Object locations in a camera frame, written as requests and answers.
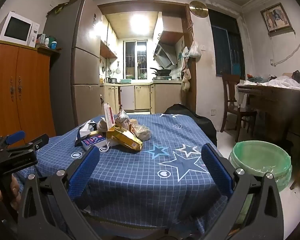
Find round gold wall clock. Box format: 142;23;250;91
189;1;209;18

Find hanging white plastic bag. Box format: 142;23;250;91
189;41;202;59

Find kitchen counter cabinets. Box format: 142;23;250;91
101;80;183;114

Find person's left hand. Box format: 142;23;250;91
0;175;21;211

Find black wok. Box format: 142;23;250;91
151;68;171;76

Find dark wooden chair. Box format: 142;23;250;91
220;74;257;142

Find clear plastic bag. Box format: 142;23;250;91
133;125;152;141

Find green lined trash bucket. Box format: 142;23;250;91
228;140;292;192

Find alcohol wipes packet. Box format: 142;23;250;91
81;134;107;151

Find white microwave oven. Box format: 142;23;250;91
0;11;40;48

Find yellow snack box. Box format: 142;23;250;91
106;126;143;151

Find steel range hood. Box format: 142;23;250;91
153;42;177;69

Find orange wooden cabinet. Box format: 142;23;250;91
0;41;59;145

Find framed wall picture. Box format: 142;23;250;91
260;3;295;37

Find white cloth on table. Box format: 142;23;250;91
236;75;300;90

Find black bag on floor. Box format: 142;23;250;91
164;104;217;146

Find dark wooden dining table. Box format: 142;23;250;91
237;84;300;142

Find kitchen window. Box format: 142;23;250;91
123;40;147;80

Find grey refrigerator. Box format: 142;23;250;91
44;0;102;135

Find white carton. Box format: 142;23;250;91
103;103;115;131

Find blue star-patterned tablecloth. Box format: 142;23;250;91
14;113;228;235

